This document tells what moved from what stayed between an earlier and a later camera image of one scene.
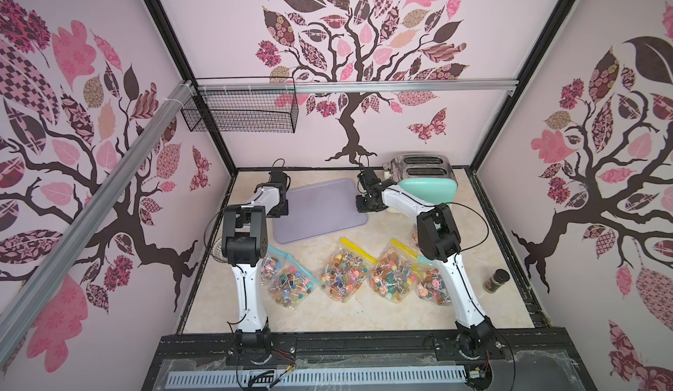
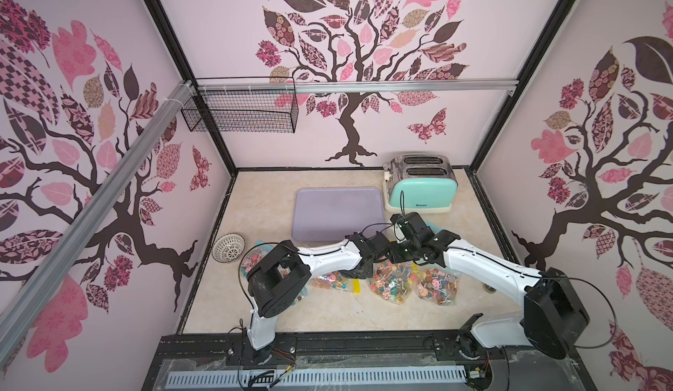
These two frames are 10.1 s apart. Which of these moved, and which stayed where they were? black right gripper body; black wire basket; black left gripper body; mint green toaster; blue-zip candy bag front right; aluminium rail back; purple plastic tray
Moved: purple plastic tray; black left gripper body; black right gripper body
Stayed: mint green toaster; black wire basket; blue-zip candy bag front right; aluminium rail back
